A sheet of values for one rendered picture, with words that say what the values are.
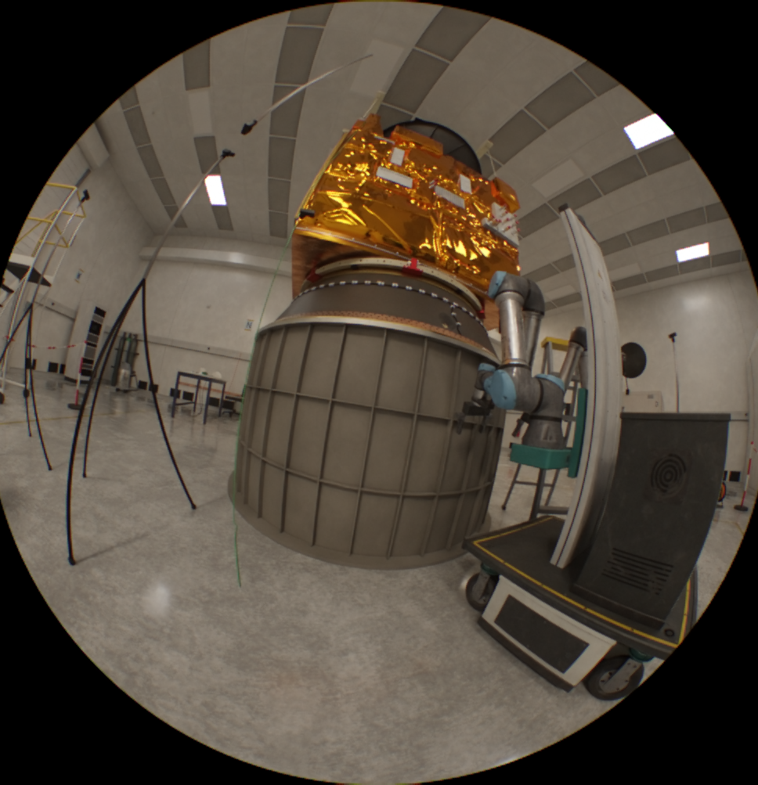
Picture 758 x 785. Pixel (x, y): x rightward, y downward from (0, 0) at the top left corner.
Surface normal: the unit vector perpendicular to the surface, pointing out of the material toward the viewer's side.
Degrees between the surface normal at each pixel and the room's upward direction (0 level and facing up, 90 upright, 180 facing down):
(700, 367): 90
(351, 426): 90
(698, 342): 90
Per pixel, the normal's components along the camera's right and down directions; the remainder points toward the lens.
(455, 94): -0.16, 0.98
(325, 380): -0.19, -0.11
